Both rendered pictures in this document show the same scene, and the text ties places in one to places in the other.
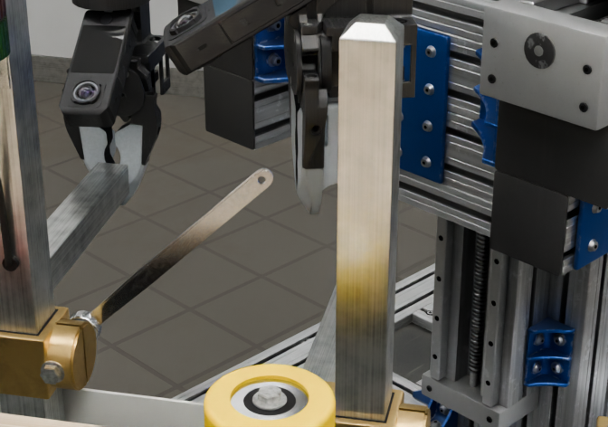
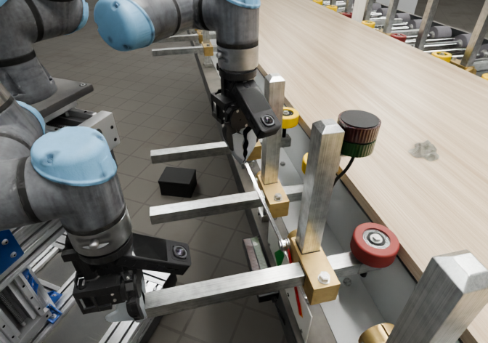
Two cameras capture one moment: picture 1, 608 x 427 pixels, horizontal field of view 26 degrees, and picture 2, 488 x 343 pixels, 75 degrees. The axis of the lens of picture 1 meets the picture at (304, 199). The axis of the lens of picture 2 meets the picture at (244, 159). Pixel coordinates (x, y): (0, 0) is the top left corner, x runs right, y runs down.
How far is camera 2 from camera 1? 1.21 m
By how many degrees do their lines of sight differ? 93
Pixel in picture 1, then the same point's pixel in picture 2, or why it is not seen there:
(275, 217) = not seen: outside the picture
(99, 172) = (158, 300)
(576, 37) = (105, 120)
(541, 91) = not seen: hidden behind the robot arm
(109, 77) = (168, 242)
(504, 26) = not seen: hidden behind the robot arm
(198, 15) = (269, 113)
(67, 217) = (215, 285)
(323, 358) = (247, 197)
